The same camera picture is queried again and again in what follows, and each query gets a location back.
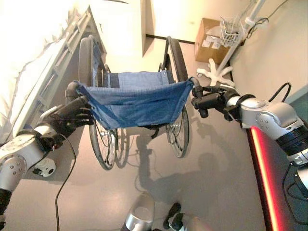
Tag white bed mattress sheet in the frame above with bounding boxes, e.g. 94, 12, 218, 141
0, 0, 89, 145

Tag black floor cables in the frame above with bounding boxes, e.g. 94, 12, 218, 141
281, 161, 308, 209

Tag blue seat wheelchair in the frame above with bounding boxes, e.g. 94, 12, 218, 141
65, 35, 201, 171

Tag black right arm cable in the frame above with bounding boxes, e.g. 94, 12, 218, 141
268, 82, 292, 103

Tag grey hospital bed frame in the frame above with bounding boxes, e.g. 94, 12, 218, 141
12, 6, 108, 150

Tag silver robot left leg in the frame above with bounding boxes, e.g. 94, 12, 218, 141
119, 192, 156, 231

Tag white wire basket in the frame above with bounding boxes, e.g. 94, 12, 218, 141
219, 13, 248, 48

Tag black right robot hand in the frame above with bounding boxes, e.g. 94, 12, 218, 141
191, 84, 232, 119

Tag white rolling pole stand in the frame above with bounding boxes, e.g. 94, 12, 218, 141
196, 0, 265, 87

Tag silver robot leg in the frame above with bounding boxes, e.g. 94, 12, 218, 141
179, 214, 209, 231
119, 192, 156, 231

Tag white bed caster wheel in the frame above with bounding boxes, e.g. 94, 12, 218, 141
32, 158, 57, 178

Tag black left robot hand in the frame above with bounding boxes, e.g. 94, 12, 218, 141
39, 95, 95, 145

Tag dark robot foot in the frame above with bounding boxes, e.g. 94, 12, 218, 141
163, 202, 183, 230

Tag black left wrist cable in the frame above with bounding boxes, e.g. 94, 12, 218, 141
54, 133, 78, 231

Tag brown cardboard box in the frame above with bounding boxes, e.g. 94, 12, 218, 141
194, 17, 233, 64

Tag silver robot right leg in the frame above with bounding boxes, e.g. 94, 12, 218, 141
179, 214, 209, 231

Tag black wall cable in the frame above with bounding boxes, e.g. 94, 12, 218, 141
247, 7, 283, 37

